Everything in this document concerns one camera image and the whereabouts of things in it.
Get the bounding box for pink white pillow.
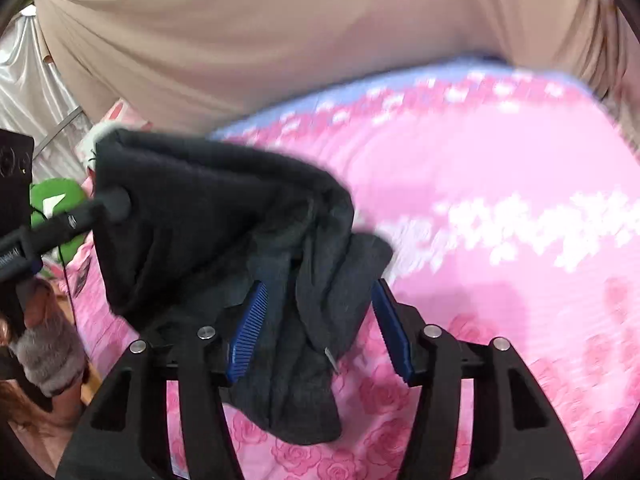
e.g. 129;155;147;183
101;98;154;132

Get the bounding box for person's left hand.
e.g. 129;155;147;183
9;278;89;399

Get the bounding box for beige curtain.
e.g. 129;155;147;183
32;0;640;137

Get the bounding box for dark grey pants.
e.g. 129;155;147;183
92;127;396;446

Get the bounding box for silver curtain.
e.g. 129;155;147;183
0;4;94;173

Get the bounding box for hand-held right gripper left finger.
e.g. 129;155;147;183
55;280;271;480

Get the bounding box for white fluffy toy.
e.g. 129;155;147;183
81;122;122;173

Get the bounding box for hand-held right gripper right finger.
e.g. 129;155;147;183
371;277;585;480

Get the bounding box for thin black cable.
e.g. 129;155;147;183
60;244;80;323

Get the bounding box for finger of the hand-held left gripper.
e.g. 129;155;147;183
0;186;132;283

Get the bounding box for green white soft toy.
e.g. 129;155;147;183
30;178;90;267

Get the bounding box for pink rose-print bed sheet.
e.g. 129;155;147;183
65;62;640;480

